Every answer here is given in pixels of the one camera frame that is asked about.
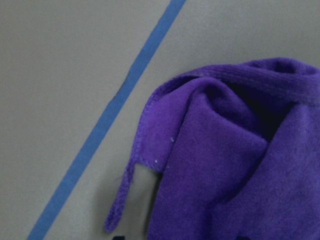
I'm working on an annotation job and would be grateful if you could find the purple microfiber towel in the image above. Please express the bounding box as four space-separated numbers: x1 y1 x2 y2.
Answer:
104 57 320 240

